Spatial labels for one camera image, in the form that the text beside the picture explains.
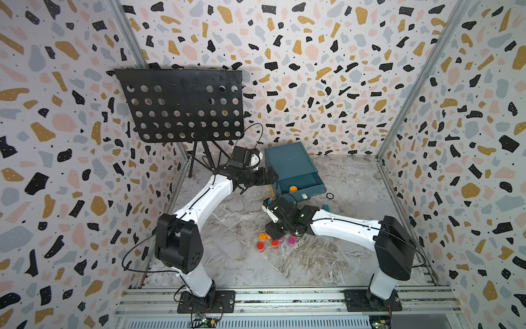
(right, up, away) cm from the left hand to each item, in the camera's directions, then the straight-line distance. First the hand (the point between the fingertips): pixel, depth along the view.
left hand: (272, 177), depth 84 cm
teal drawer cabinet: (+10, +1, +1) cm, 10 cm away
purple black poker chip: (+29, -10, +22) cm, 38 cm away
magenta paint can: (+4, -27, +4) cm, 28 cm away
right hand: (-1, -21, -1) cm, 21 cm away
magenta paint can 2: (+8, -27, +3) cm, 29 cm away
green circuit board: (-25, -51, -12) cm, 58 cm away
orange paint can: (-5, -26, +4) cm, 27 cm away
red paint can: (+1, -28, +1) cm, 28 cm away
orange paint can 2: (+9, -5, 0) cm, 10 cm away
